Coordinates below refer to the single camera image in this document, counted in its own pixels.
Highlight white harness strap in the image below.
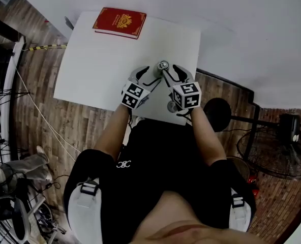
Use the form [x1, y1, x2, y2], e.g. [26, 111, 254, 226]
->
[68, 178, 103, 244]
[228, 187, 250, 232]

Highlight white table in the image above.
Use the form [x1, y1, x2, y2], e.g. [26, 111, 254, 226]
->
[53, 11, 201, 126]

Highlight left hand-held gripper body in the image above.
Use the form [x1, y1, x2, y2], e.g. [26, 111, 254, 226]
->
[121, 75, 151, 109]

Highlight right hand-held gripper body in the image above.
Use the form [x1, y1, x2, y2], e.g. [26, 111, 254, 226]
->
[168, 81, 201, 111]

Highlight hand-held gripper cable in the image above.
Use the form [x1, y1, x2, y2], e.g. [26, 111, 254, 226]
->
[177, 109, 193, 123]
[127, 107, 134, 129]

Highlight long white cable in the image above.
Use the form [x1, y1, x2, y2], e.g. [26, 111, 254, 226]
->
[13, 59, 82, 155]

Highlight grey white headset device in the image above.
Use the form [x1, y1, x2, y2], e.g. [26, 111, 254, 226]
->
[0, 194, 32, 243]

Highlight person's right forearm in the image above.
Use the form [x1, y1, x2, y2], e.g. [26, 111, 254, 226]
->
[190, 108, 227, 167]

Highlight left hand-held gripper cable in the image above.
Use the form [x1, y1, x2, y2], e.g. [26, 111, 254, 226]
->
[127, 107, 134, 129]

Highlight black metal railing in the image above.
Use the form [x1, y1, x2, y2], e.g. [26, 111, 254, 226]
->
[0, 32, 31, 162]

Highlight person's black shirt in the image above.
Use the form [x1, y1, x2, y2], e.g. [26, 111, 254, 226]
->
[63, 118, 257, 244]

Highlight black floor fan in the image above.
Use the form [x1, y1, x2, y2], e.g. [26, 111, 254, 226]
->
[230, 113, 301, 180]

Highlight person's left forearm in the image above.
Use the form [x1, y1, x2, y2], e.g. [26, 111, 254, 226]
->
[93, 103, 131, 162]

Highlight red hardcover book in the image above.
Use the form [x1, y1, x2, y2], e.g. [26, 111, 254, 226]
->
[92, 7, 147, 40]

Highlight black round stool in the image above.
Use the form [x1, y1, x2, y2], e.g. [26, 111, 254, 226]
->
[203, 98, 232, 133]

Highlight yellow black striped strip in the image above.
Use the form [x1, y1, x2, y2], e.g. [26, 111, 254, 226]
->
[28, 44, 67, 52]

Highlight right hand-held gripper cable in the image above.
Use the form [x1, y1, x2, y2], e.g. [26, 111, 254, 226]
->
[177, 109, 193, 123]

